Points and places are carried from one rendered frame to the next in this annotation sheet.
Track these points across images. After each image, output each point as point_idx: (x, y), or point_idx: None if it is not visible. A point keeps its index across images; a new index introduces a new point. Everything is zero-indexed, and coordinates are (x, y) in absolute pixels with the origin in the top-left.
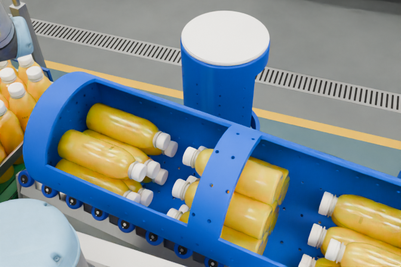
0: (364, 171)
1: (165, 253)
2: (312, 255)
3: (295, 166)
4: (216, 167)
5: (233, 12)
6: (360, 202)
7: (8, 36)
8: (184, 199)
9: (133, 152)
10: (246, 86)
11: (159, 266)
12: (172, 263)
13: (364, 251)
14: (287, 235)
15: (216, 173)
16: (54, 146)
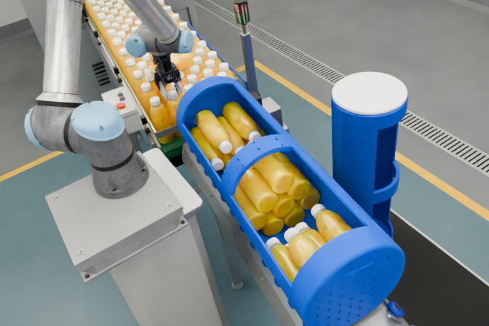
0: (334, 191)
1: (228, 210)
2: None
3: (325, 186)
4: (247, 150)
5: (391, 76)
6: (331, 216)
7: (171, 38)
8: None
9: (234, 137)
10: (368, 135)
11: (188, 191)
12: (194, 193)
13: (301, 240)
14: None
15: (244, 153)
16: None
